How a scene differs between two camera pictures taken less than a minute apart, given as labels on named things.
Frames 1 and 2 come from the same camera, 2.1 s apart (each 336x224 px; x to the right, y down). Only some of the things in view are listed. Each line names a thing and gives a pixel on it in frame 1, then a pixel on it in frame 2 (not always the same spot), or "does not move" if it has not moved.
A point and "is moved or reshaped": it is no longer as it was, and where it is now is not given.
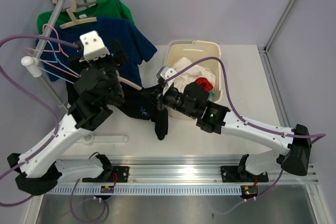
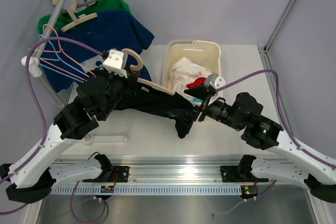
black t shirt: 142,104 is moved or reshaped
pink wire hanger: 55,51 does not move
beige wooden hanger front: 129,83 is moved or reshaped
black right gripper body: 164,100 to 206,110
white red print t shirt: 199,74 does not move
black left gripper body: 108,65 to 121,85
